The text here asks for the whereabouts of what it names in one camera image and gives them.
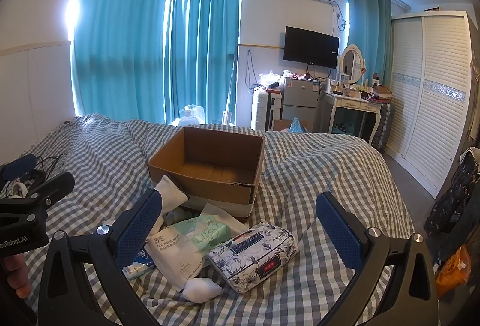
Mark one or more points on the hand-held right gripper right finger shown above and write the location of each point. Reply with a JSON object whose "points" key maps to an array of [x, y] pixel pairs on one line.
{"points": [[339, 232]]}

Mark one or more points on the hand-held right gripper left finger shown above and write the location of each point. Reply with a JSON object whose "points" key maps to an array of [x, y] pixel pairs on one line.
{"points": [[137, 232]]}

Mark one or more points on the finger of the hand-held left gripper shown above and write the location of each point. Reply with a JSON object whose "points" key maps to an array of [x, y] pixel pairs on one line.
{"points": [[18, 165], [52, 185]]}

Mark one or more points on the blue tissue packet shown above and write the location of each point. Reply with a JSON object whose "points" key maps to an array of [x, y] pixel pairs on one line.
{"points": [[141, 266]]}

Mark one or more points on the white cleansing towel pack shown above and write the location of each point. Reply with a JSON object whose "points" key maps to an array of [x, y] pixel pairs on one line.
{"points": [[176, 258]]}

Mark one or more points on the green tissue pack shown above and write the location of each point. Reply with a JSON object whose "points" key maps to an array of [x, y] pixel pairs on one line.
{"points": [[202, 230]]}

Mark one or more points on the floral tissue pack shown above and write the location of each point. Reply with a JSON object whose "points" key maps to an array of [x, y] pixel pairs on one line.
{"points": [[255, 254]]}

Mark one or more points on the brown cardboard box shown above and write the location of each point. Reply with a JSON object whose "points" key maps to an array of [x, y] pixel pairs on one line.
{"points": [[225, 191]]}

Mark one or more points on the person's left hand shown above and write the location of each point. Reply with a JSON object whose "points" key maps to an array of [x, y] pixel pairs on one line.
{"points": [[15, 275]]}

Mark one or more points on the checked grey bedsheet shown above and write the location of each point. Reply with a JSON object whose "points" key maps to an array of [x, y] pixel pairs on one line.
{"points": [[300, 176]]}

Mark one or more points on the teal basket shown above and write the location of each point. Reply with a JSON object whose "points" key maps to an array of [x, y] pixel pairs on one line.
{"points": [[343, 128]]}

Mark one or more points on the blue tissue bag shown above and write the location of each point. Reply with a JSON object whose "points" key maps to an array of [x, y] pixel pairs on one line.
{"points": [[299, 125]]}

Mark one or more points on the dark suitcase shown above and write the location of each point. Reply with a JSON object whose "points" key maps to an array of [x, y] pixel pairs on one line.
{"points": [[385, 127]]}

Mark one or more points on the orange plastic bag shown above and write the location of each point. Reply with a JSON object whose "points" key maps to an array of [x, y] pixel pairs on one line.
{"points": [[453, 269]]}

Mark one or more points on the small cardboard box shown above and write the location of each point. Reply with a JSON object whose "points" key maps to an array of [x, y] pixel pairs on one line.
{"points": [[281, 125]]}

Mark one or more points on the dark floral bag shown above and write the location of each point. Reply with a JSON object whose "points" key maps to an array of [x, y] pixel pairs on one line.
{"points": [[455, 191]]}

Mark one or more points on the white dressing table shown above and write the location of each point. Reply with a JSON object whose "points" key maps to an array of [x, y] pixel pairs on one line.
{"points": [[352, 103]]}

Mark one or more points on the clear plastic bag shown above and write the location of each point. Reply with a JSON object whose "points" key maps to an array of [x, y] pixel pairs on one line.
{"points": [[193, 114]]}

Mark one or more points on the grey small fridge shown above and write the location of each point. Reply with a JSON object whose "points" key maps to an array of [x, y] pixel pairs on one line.
{"points": [[300, 97]]}

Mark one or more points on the white suitcase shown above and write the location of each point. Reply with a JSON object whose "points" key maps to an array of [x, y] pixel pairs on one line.
{"points": [[262, 108]]}

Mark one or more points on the wide teal curtain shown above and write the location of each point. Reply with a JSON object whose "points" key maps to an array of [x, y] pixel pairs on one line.
{"points": [[120, 33]]}

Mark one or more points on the white slatted wardrobe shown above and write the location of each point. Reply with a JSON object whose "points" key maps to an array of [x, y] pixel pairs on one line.
{"points": [[431, 93]]}

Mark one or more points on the crumpled plastic bag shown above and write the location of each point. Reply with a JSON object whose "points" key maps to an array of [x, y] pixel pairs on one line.
{"points": [[270, 80]]}

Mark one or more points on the oval white mirror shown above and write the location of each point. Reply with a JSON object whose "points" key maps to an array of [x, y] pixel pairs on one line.
{"points": [[350, 61]]}

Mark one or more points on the narrow teal curtain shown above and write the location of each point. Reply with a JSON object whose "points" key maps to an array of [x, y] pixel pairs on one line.
{"points": [[369, 33]]}

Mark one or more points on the black wall television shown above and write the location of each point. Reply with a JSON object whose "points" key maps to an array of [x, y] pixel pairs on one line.
{"points": [[311, 45]]}

